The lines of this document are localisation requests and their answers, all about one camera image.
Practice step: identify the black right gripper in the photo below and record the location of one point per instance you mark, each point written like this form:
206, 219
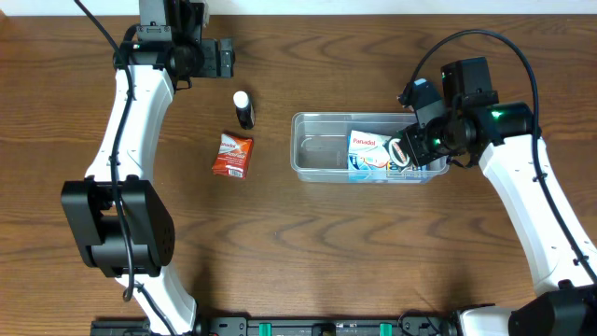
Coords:
415, 146

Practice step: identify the green round tin box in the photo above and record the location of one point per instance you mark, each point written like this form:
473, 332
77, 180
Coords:
397, 155

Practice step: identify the white blue Panadol box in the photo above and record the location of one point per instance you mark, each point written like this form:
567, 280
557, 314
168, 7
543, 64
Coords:
368, 151

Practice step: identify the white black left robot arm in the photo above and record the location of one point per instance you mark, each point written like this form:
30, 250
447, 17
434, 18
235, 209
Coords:
119, 223

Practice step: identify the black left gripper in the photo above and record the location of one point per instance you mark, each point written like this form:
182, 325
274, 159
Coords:
224, 57

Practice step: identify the red Panadol box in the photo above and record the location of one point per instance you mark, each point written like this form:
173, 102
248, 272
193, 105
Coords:
233, 156

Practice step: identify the blue Cool Fever box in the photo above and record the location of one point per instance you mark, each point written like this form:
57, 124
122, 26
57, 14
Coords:
392, 175

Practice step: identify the clear plastic container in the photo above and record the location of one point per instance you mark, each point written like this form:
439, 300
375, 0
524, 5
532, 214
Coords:
319, 146

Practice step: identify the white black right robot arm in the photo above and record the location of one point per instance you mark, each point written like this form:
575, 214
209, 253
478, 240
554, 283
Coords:
467, 118

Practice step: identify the black bottle white cap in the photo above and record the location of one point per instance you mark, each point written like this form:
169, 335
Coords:
244, 109

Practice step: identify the black mounting rail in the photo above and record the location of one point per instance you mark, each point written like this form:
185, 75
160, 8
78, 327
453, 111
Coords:
406, 325

